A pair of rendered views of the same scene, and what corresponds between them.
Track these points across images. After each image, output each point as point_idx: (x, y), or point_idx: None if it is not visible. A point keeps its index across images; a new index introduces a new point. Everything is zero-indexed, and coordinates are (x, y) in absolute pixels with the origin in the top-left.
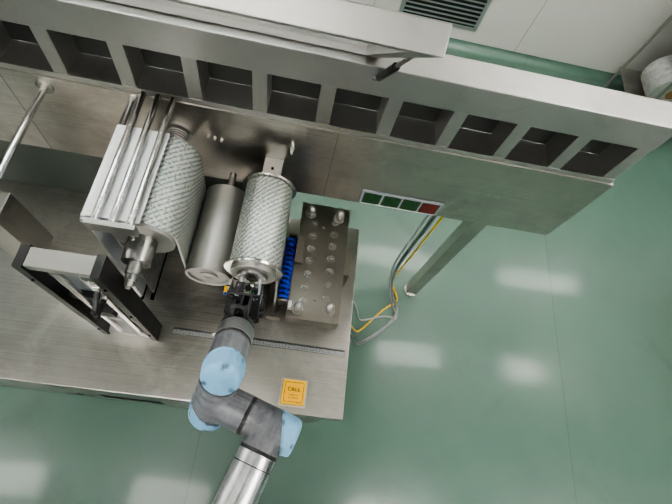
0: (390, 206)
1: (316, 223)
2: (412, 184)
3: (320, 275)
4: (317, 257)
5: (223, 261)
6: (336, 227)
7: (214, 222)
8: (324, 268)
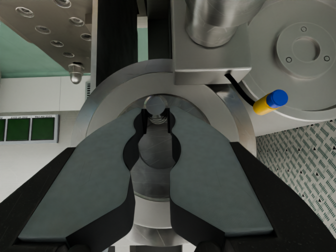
0: (16, 119)
1: None
2: (2, 171)
3: (35, 3)
4: (66, 28)
5: (251, 114)
6: (71, 60)
7: (255, 136)
8: (39, 15)
